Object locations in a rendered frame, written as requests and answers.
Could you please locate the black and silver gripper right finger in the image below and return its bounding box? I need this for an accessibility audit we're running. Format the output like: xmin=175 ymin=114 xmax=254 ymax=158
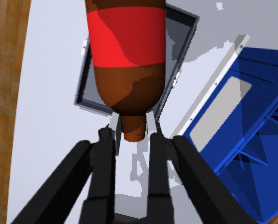
xmin=146 ymin=108 xmax=260 ymax=224

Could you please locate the blue divided crate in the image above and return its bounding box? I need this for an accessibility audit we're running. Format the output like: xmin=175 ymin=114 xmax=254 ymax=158
xmin=183 ymin=47 xmax=278 ymax=224

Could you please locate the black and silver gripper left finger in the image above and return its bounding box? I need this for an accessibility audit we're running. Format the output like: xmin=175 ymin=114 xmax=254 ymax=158
xmin=10 ymin=111 xmax=122 ymax=224

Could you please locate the brown bottle with red label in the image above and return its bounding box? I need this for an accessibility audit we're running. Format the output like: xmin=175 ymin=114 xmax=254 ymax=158
xmin=85 ymin=0 xmax=166 ymax=142

